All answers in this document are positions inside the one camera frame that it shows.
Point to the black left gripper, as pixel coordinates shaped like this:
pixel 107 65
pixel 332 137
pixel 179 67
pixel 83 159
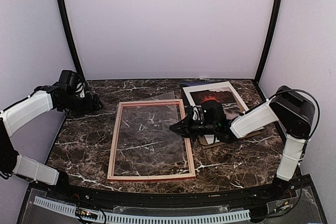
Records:
pixel 90 108

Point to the sunset seascape photo print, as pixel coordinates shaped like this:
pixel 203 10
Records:
pixel 222 92

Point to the white photo mat board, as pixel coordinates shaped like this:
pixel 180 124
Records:
pixel 212 107

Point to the wooden red-edged picture frame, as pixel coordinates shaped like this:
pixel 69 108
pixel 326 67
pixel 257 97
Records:
pixel 110 176

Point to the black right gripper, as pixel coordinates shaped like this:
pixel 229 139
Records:
pixel 185 128

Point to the left black corner post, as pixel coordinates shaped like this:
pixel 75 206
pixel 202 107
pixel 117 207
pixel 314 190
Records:
pixel 69 37

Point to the black corner post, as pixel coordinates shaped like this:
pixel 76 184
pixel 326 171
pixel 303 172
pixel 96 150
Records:
pixel 268 41
pixel 69 37

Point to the white slotted cable duct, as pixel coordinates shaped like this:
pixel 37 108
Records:
pixel 139 215

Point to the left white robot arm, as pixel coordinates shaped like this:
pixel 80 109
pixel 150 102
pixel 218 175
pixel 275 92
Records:
pixel 42 100

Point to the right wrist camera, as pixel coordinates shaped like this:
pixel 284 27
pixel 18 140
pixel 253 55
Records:
pixel 194 112

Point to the right black corner post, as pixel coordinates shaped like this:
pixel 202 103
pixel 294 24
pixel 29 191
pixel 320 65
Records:
pixel 268 41

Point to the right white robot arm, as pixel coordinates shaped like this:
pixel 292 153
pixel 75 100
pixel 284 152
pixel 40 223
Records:
pixel 297 110

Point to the clear acrylic sheet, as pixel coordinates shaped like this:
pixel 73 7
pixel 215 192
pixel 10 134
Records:
pixel 145 144

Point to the brown frame backing board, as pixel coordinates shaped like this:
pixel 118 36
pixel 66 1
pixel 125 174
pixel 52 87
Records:
pixel 207 141

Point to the black front rail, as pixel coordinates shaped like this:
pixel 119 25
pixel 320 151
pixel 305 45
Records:
pixel 253 197

